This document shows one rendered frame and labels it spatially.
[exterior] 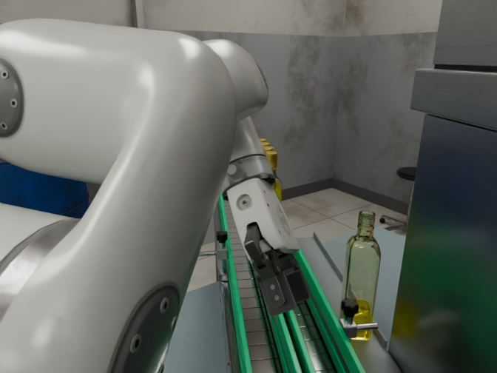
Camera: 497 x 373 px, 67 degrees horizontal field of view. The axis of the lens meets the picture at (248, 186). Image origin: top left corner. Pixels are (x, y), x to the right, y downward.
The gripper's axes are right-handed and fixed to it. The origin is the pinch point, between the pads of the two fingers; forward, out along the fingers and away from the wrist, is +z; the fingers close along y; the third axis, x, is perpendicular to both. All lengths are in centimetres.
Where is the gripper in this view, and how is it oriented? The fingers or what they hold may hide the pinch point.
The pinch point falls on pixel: (290, 299)
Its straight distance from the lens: 48.4
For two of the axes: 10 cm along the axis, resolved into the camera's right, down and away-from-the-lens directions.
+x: -8.9, 4.0, 2.4
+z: 3.3, 9.0, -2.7
